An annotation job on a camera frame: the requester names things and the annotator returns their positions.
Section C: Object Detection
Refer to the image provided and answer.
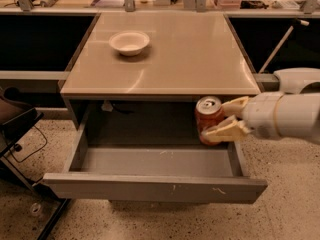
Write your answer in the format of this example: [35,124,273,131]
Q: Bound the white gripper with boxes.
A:
[201,92,284,143]

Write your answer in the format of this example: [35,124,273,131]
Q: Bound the red coke can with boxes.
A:
[195,96,225,146]

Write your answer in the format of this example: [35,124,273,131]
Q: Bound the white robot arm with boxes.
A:
[199,68,320,144]

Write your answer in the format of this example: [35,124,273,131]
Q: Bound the open grey top drawer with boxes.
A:
[43,103,268,204]

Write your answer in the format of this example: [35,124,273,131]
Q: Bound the grey cabinet with beige top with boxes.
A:
[61,11,260,130]

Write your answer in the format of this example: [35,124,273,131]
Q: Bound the white bowl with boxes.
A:
[109,31,150,56]

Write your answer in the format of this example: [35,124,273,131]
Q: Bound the black chair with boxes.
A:
[0,87,70,240]

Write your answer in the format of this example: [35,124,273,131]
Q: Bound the black cable on floor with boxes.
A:
[8,125,48,164]

